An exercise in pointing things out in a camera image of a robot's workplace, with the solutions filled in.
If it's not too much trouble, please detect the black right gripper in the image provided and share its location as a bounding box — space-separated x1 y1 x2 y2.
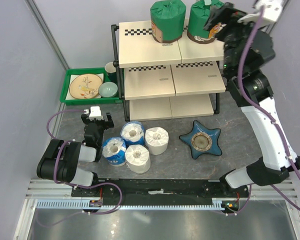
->
204 1 267 75

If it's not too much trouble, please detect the green roll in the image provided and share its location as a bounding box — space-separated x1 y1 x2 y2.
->
150 0 186 43
187 0 225 44

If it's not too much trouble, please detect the blue plastic roll back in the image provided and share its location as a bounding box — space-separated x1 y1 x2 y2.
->
120 121 145 147

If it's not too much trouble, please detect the blue plastic roll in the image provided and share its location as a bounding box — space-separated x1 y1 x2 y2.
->
102 137 127 167
120 121 145 147

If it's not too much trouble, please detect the white roll front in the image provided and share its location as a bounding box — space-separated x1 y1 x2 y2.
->
124 144 151 174

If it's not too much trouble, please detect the white roll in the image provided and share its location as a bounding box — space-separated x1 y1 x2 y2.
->
144 127 169 156
124 144 151 174

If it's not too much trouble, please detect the white roll back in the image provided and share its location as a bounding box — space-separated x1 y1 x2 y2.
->
144 127 169 156

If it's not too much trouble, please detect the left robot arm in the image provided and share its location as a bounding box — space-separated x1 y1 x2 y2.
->
36 110 114 197

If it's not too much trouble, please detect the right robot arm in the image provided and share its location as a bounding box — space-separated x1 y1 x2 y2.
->
204 0 300 197

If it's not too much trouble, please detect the green plastic tray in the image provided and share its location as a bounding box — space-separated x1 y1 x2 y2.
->
59 67 123 106

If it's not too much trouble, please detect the blue plastic roll front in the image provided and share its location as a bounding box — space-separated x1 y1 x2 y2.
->
102 137 127 167

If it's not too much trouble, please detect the light teal patterned bowl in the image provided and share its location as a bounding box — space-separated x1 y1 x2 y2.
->
98 82 118 98

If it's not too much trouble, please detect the oval bird pattern plate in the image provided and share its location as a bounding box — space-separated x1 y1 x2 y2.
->
69 73 103 99

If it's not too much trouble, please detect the dark green mug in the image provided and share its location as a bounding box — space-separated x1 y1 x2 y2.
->
104 62 118 84

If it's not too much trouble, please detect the blue starfish shaped dish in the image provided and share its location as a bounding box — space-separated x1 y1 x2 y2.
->
178 120 222 160

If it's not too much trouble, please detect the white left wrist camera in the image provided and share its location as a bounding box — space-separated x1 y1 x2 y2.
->
84 106 104 121

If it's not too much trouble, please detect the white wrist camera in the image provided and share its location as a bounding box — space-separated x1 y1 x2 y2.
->
84 106 104 121
237 0 284 28

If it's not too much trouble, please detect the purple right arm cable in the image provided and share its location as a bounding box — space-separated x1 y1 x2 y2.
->
219 4 300 217

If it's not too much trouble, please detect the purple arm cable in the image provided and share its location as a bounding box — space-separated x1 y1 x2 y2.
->
219 4 300 217
36 108 123 228

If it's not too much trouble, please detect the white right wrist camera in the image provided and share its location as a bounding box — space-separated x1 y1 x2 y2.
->
237 0 284 28

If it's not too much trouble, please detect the right aluminium frame post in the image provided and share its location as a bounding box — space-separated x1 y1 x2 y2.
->
244 0 291 72

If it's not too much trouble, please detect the aluminium frame post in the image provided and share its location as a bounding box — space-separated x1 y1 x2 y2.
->
244 0 291 72
25 0 70 70

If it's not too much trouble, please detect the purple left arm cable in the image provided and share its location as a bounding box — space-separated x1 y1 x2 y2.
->
36 108 123 228

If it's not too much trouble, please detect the black frame beige shelf rack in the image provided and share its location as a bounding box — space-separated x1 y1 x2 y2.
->
111 21 226 121

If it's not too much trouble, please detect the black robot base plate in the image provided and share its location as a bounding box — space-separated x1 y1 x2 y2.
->
71 177 251 207

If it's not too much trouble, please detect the left aluminium frame post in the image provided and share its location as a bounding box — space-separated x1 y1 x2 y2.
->
25 0 70 70

